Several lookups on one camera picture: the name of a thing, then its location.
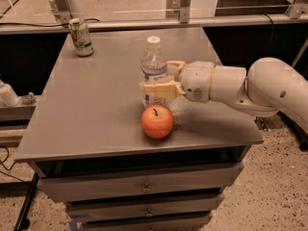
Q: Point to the red apple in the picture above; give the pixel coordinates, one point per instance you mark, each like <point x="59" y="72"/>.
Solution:
<point x="157" y="121"/>

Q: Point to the metal frame rail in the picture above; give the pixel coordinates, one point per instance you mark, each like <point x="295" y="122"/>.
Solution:
<point x="16" y="28"/>

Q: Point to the white cylinder at left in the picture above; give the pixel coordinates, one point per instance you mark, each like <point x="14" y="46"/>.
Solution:
<point x="8" y="95"/>

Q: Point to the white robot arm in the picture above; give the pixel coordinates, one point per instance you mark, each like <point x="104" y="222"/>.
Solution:
<point x="268" y="87"/>

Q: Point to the black stand leg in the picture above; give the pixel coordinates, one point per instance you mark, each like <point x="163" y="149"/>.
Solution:
<point x="22" y="217"/>

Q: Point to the green and white soda can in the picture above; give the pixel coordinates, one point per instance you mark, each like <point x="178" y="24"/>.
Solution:
<point x="80" y="35"/>

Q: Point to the clear plastic water bottle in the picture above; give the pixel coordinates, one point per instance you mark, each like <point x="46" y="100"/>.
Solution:
<point x="153" y="64"/>

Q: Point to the grey drawer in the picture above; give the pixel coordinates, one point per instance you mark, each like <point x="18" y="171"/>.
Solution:
<point x="159" y="223"/>
<point x="147" y="208"/>
<point x="140" y="182"/>

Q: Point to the middle grey drawer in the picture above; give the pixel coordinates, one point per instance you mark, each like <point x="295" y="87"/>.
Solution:
<point x="147" y="208"/>

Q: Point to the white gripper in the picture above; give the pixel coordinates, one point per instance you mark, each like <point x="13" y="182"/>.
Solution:
<point x="196" y="81"/>

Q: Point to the small metal fitting at left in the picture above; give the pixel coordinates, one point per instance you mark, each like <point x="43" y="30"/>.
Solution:
<point x="28" y="99"/>

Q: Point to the bottom grey drawer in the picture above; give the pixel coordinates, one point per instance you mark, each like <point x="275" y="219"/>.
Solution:
<point x="159" y="223"/>

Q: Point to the grey drawer cabinet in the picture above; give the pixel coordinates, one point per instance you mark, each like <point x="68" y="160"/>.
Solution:
<point x="88" y="121"/>

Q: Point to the top grey drawer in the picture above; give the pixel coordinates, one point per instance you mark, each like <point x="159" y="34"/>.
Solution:
<point x="140" y="182"/>

